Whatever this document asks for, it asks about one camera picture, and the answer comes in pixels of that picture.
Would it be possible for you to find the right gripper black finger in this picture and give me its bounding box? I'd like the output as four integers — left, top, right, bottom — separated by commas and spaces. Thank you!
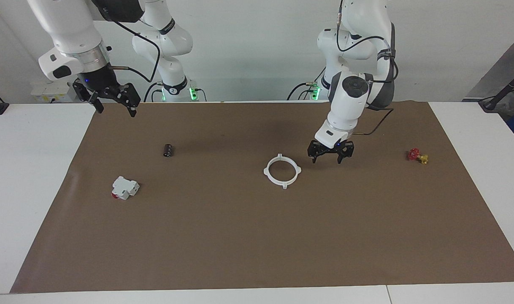
113, 82, 141, 118
72, 80, 105, 114

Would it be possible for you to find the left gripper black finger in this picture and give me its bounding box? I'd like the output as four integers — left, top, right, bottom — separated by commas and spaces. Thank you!
336, 141, 355, 165
307, 141, 325, 165

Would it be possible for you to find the white half pipe clamp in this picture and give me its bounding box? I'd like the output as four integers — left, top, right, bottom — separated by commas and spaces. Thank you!
263, 154, 286, 189
279, 154, 303, 189

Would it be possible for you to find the white power strip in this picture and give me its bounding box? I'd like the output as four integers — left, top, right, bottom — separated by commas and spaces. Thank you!
31, 82, 78, 103

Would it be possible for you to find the red handwheel yellow valve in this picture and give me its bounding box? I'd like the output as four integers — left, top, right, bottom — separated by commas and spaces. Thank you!
407, 148, 429, 165

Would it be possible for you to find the white circuit breaker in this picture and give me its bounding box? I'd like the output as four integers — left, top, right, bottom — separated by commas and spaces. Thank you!
111, 176, 140, 201

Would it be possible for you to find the brown paper mat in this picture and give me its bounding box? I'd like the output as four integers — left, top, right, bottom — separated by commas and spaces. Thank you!
10, 100, 514, 294

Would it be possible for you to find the black stand pole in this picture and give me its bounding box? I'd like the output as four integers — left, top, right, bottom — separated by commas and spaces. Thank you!
479, 67, 514, 113

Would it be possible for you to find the black right base cable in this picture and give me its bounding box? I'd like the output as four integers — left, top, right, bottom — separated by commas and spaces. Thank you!
143, 81, 165, 103

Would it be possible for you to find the black base cable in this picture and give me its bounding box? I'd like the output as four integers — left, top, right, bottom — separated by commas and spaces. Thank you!
143, 81, 165, 103
287, 79, 322, 101

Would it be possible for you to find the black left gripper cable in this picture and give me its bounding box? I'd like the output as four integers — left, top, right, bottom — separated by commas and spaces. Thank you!
335, 0, 400, 137

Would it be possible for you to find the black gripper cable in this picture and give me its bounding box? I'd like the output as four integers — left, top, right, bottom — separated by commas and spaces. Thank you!
335, 0, 400, 137
108, 19, 161, 83

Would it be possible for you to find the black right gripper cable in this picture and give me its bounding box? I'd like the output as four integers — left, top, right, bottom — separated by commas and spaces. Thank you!
108, 19, 161, 83

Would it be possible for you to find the black left base cable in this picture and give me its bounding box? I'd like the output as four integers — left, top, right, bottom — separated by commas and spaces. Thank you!
287, 79, 322, 101

